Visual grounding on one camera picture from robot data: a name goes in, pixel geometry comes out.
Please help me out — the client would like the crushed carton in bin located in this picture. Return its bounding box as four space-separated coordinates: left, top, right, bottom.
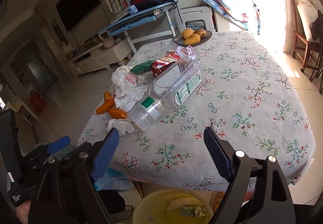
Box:
166 197 206 217

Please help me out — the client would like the colourful hanging bag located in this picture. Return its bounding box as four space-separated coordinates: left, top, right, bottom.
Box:
202 0 261 35

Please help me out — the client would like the row of books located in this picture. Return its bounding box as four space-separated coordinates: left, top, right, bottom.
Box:
103 0 134 15

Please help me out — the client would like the yellow mango front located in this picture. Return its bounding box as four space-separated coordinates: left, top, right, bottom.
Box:
183 33 201 45

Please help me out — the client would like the clear plastic bottle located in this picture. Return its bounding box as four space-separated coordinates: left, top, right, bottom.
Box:
128 58 202 131

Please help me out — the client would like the orange peel small piece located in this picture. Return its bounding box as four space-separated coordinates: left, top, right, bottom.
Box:
104 92 111 101

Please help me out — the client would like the white air purifier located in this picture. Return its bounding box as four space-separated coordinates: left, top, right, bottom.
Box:
174 5 217 34

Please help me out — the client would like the brown fruit in bowl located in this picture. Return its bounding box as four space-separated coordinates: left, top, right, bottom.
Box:
194 29 206 38

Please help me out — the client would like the black wall television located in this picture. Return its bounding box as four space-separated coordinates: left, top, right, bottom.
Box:
56 0 101 31

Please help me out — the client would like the white cushion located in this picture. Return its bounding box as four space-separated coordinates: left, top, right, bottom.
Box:
294 0 318 43

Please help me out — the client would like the yellow mango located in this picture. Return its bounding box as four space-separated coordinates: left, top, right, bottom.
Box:
183 33 201 45
182 28 194 39

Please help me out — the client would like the checkered blue red tablecloth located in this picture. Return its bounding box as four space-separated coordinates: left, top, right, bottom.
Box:
94 168 134 191

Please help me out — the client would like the green snack bag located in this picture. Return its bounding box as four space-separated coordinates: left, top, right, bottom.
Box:
130 60 154 75

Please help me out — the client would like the wooden chair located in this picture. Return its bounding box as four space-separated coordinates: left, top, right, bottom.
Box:
288 0 319 73

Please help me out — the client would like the white tissue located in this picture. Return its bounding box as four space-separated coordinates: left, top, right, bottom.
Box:
106 119 135 136

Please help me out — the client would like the orange peel long piece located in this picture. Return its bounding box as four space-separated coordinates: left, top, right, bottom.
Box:
108 108 128 119

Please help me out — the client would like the pink kettlebell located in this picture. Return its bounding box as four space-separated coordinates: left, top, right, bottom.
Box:
98 31 115 49

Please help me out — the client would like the white paper bag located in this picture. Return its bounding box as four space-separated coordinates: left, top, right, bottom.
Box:
111 65 148 112

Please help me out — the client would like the yellow trash bin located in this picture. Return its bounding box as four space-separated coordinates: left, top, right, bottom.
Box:
132 189 214 223

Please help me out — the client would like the blue study desk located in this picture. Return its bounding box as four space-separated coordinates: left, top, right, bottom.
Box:
98 2 177 55

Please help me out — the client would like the dark fruit bowl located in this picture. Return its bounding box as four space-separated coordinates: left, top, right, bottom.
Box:
172 29 212 46

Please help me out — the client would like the floral grey tablecloth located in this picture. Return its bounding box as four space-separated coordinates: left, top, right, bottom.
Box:
77 30 317 192

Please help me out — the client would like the white tv cabinet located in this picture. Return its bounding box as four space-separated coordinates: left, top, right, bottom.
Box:
67 40 132 76

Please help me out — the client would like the red snack wrapper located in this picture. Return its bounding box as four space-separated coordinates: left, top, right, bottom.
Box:
152 45 196 78

